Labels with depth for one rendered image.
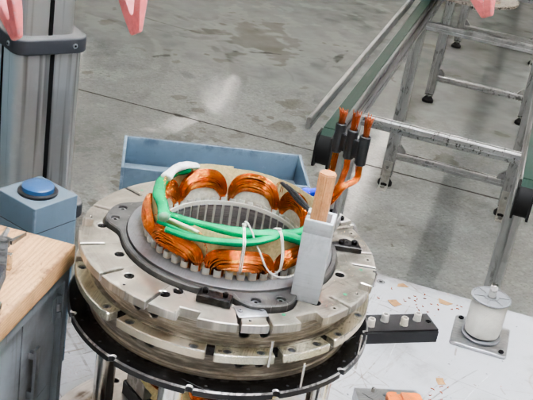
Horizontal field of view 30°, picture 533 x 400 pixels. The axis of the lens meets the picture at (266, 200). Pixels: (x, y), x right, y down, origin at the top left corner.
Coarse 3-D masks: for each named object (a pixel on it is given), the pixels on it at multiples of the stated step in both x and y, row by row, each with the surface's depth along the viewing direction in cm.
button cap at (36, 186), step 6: (30, 180) 124; (36, 180) 125; (42, 180) 125; (48, 180) 125; (24, 186) 123; (30, 186) 123; (36, 186) 123; (42, 186) 123; (48, 186) 124; (54, 186) 124; (24, 192) 123; (30, 192) 122; (36, 192) 122; (42, 192) 122; (48, 192) 123
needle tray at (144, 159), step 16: (128, 144) 137; (144, 144) 137; (160, 144) 138; (176, 144) 138; (192, 144) 138; (208, 144) 138; (128, 160) 138; (144, 160) 138; (160, 160) 139; (176, 160) 139; (192, 160) 139; (208, 160) 139; (224, 160) 139; (240, 160) 140; (256, 160) 140; (272, 160) 140; (288, 160) 140; (128, 176) 128; (144, 176) 128; (288, 176) 141; (304, 176) 134
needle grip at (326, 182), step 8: (320, 176) 93; (328, 176) 93; (320, 184) 94; (328, 184) 93; (320, 192) 94; (328, 192) 94; (320, 200) 94; (328, 200) 94; (312, 208) 95; (320, 208) 94; (328, 208) 95; (312, 216) 95; (320, 216) 95
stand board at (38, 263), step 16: (32, 240) 107; (48, 240) 107; (16, 256) 103; (32, 256) 104; (48, 256) 104; (64, 256) 105; (16, 272) 101; (32, 272) 101; (48, 272) 102; (64, 272) 106; (16, 288) 98; (32, 288) 98; (48, 288) 103; (16, 304) 95; (32, 304) 99; (0, 320) 93; (16, 320) 96; (0, 336) 93
